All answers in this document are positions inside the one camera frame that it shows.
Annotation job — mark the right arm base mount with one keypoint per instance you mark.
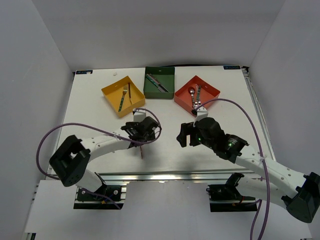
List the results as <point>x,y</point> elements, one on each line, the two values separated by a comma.
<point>225,198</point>

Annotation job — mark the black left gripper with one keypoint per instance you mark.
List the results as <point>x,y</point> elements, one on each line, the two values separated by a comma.
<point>133,124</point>

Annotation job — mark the blue label sticker left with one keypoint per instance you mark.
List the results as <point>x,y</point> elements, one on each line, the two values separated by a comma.
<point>83,72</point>

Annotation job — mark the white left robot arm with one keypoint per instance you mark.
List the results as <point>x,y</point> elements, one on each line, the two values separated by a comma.
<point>71,159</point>

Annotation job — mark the fork with green handle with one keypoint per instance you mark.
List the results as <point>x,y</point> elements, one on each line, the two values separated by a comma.
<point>124,92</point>

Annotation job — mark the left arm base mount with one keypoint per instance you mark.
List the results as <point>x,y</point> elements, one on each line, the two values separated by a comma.
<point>110,196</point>

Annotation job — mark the knife with dark handle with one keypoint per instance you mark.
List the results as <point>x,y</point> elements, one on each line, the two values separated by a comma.
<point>154,79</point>

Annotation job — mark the spoon with dark handle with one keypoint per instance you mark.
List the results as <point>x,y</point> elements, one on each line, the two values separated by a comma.
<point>192,93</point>

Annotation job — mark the spoon with green handle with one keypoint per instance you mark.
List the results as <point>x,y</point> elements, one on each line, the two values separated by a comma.
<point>196,104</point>

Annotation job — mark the yellow square container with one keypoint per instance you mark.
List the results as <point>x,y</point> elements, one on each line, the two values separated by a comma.
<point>113,94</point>

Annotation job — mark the blue label sticker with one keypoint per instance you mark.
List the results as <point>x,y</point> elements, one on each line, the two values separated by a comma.
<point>83,72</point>
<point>231,67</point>

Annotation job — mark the dark green square container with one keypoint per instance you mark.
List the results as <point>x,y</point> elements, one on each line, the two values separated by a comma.
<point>150,91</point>

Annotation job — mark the fork with dark handle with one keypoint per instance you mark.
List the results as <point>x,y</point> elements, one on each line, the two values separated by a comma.
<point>129,93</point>

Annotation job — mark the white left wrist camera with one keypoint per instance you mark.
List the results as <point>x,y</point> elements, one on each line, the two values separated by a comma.
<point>139,115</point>

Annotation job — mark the red square container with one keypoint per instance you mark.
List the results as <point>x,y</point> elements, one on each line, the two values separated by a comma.
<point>183,98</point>

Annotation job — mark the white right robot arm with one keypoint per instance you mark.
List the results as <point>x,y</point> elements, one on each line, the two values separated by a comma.
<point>294,191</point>

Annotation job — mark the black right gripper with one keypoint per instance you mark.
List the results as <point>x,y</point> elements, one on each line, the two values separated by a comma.
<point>187,129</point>

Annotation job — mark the blue label sticker right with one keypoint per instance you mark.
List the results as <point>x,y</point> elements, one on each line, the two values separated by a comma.
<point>231,67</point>

